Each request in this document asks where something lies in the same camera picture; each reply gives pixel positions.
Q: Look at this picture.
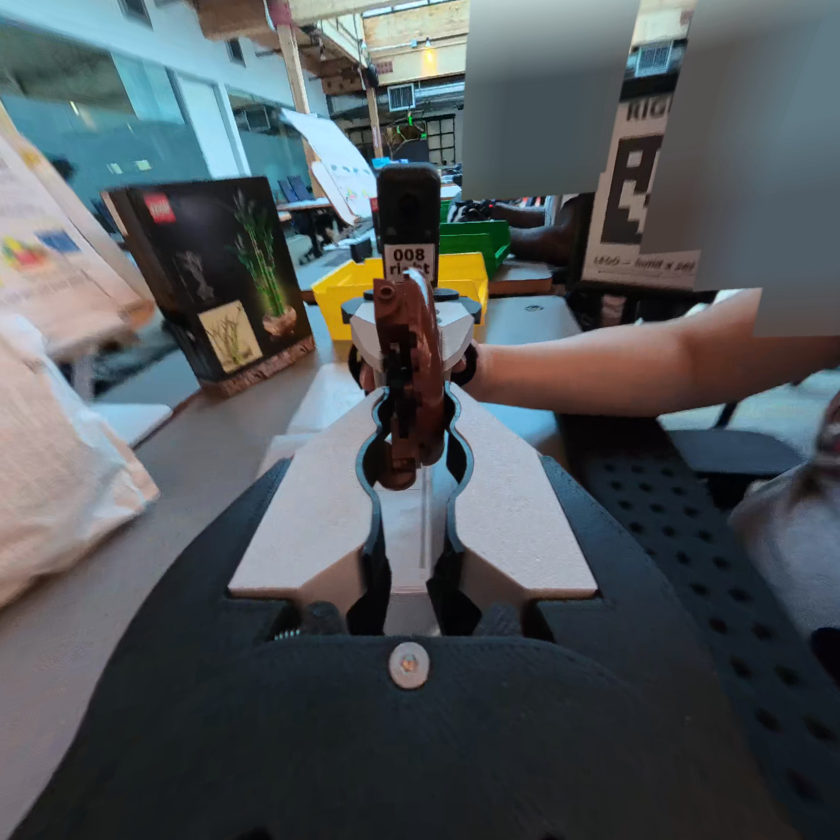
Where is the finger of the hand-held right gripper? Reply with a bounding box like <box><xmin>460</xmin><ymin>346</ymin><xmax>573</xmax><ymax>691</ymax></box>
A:
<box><xmin>350</xmin><ymin>298</ymin><xmax>389</xmax><ymax>370</ymax></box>
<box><xmin>433</xmin><ymin>302</ymin><xmax>473</xmax><ymax>377</ymax></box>

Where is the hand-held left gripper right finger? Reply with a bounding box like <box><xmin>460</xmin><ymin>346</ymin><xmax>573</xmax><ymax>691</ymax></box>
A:
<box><xmin>430</xmin><ymin>384</ymin><xmax>599</xmax><ymax>636</ymax></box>

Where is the brown brick bowl model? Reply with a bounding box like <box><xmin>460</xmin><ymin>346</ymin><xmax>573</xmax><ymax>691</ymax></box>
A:
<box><xmin>373</xmin><ymin>270</ymin><xmax>446</xmax><ymax>492</ymax></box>

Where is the white numbered paper bag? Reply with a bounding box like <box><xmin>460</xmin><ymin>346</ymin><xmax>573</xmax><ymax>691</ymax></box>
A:
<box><xmin>0</xmin><ymin>315</ymin><xmax>161</xmax><ymax>608</ymax></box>

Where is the black framed marker sign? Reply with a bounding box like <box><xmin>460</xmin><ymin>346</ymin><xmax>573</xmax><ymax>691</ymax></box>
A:
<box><xmin>581</xmin><ymin>98</ymin><xmax>702</xmax><ymax>290</ymax></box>

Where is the green plastic bin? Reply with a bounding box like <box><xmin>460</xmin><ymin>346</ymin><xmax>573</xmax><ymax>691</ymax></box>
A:
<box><xmin>438</xmin><ymin>220</ymin><xmax>511</xmax><ymax>277</ymax></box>

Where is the black toy set box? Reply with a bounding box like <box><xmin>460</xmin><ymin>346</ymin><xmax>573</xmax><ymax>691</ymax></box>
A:
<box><xmin>101</xmin><ymin>176</ymin><xmax>316</xmax><ymax>399</ymax></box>

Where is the person's right forearm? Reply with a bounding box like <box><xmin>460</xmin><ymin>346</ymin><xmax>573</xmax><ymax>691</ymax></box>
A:
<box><xmin>489</xmin><ymin>287</ymin><xmax>840</xmax><ymax>421</ymax></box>

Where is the white flip chart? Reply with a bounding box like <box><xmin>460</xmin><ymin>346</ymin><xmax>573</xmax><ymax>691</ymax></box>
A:
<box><xmin>282</xmin><ymin>108</ymin><xmax>379</xmax><ymax>222</ymax></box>

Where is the printed instruction poster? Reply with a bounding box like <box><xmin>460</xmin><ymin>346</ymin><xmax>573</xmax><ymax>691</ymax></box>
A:
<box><xmin>0</xmin><ymin>118</ymin><xmax>155</xmax><ymax>358</ymax></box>

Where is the grey desk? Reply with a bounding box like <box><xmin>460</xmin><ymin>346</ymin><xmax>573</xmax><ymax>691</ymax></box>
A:
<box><xmin>0</xmin><ymin>289</ymin><xmax>585</xmax><ymax>834</ymax></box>

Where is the person's grey sweatshirt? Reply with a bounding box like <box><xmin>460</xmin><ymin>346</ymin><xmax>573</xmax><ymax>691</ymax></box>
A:
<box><xmin>728</xmin><ymin>390</ymin><xmax>840</xmax><ymax>657</ymax></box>

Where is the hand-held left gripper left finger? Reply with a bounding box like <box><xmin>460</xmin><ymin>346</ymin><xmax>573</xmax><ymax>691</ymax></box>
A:
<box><xmin>228</xmin><ymin>387</ymin><xmax>395</xmax><ymax>636</ymax></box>

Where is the black perforated chair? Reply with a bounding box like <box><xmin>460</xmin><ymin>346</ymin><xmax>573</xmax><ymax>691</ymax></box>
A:
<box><xmin>564</xmin><ymin>413</ymin><xmax>840</xmax><ymax>840</ymax></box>

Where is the open instruction booklet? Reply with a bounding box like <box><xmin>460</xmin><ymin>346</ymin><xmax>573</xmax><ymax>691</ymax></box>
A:
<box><xmin>259</xmin><ymin>362</ymin><xmax>568</xmax><ymax>595</ymax></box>

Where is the yellow plastic bin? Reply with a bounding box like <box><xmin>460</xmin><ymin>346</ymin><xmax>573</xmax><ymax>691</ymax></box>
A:
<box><xmin>311</xmin><ymin>252</ymin><xmax>490</xmax><ymax>342</ymax></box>

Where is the person's right hand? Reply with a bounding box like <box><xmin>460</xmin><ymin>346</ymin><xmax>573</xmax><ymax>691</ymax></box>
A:
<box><xmin>458</xmin><ymin>341</ymin><xmax>494</xmax><ymax>399</ymax></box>

